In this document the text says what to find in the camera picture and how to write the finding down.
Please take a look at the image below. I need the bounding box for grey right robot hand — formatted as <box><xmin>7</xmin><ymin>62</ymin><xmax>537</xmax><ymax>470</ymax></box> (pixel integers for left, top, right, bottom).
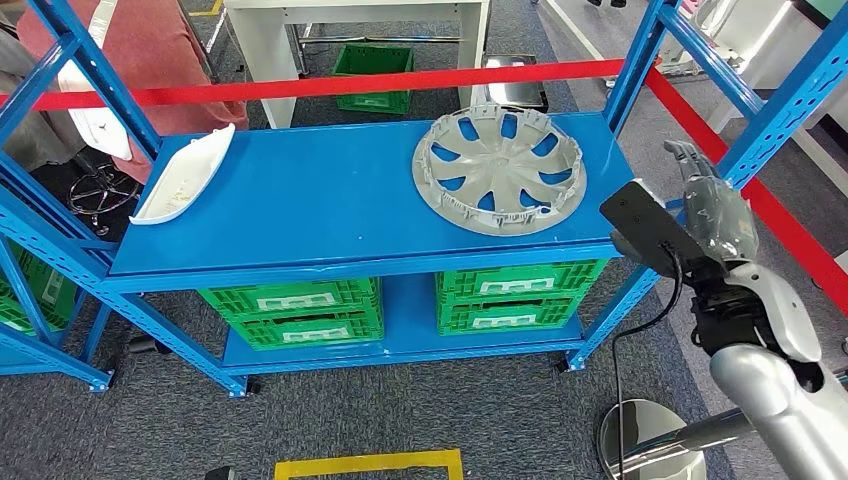
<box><xmin>664</xmin><ymin>139</ymin><xmax>760</xmax><ymax>265</ymax></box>

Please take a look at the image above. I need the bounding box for silver plastic hubcap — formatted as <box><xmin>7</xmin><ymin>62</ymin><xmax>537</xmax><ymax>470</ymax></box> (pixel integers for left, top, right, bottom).
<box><xmin>411</xmin><ymin>103</ymin><xmax>589</xmax><ymax>238</ymax></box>

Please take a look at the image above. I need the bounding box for white workbench green top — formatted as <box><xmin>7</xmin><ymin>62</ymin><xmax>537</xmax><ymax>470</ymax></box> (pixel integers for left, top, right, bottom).
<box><xmin>702</xmin><ymin>0</ymin><xmax>848</xmax><ymax>200</ymax></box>

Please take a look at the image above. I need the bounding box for dark metal box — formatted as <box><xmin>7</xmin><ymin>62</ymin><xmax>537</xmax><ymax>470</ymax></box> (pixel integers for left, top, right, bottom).
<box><xmin>473</xmin><ymin>54</ymin><xmax>550</xmax><ymax>114</ymax></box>

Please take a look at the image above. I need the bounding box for green plastic crate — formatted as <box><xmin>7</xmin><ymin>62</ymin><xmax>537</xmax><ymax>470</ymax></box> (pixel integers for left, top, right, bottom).
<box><xmin>197</xmin><ymin>278</ymin><xmax>384</xmax><ymax>327</ymax></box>
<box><xmin>0</xmin><ymin>239</ymin><xmax>79</xmax><ymax>334</ymax></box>
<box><xmin>331</xmin><ymin>42</ymin><xmax>416</xmax><ymax>115</ymax></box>
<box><xmin>437</xmin><ymin>296</ymin><xmax>584</xmax><ymax>337</ymax></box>
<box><xmin>434</xmin><ymin>259</ymin><xmax>609</xmax><ymax>307</ymax></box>
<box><xmin>228</xmin><ymin>311</ymin><xmax>387</xmax><ymax>351</ymax></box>

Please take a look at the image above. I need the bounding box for yellow floor tape square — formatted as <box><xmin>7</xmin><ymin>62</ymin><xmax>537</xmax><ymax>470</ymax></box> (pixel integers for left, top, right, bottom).
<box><xmin>273</xmin><ymin>449</ymin><xmax>465</xmax><ymax>480</ymax></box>

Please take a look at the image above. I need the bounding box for white table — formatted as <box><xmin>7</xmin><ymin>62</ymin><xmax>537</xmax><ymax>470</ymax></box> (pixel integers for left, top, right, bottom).
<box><xmin>223</xmin><ymin>0</ymin><xmax>492</xmax><ymax>129</ymax></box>

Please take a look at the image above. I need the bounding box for white boat-shaped plastic shell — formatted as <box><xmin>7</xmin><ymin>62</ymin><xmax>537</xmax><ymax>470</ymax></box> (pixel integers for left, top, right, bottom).
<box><xmin>129</xmin><ymin>123</ymin><xmax>236</xmax><ymax>227</ymax></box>

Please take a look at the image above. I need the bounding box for person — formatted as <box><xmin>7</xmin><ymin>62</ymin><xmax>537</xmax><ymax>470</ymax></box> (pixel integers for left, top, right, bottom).
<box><xmin>0</xmin><ymin>0</ymin><xmax>87</xmax><ymax>172</ymax></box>
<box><xmin>16</xmin><ymin>0</ymin><xmax>250</xmax><ymax>185</ymax></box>

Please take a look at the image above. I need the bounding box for chrome chair base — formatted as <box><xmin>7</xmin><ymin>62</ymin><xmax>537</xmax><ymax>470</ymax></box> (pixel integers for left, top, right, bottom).
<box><xmin>66</xmin><ymin>162</ymin><xmax>144</xmax><ymax>238</ymax></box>

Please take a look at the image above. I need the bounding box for white elongated plastic cover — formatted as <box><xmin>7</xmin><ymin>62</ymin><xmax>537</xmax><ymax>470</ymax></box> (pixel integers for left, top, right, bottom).
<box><xmin>56</xmin><ymin>0</ymin><xmax>134</xmax><ymax>162</ymax></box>

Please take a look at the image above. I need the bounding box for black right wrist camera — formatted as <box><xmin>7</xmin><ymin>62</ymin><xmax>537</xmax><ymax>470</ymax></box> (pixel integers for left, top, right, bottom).
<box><xmin>599</xmin><ymin>180</ymin><xmax>711</xmax><ymax>283</ymax></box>

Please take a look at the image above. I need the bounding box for black camera cable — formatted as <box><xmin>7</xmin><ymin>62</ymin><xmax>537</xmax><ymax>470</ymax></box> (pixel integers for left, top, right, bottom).
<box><xmin>608</xmin><ymin>241</ymin><xmax>685</xmax><ymax>480</ymax></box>

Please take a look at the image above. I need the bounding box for chrome stanchion post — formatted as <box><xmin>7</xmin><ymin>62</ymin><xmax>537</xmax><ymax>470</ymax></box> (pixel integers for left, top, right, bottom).
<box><xmin>596</xmin><ymin>397</ymin><xmax>757</xmax><ymax>480</ymax></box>

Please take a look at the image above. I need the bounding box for white cart frame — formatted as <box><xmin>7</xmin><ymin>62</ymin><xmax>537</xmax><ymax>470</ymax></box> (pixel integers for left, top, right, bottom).
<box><xmin>539</xmin><ymin>0</ymin><xmax>747</xmax><ymax>75</ymax></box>

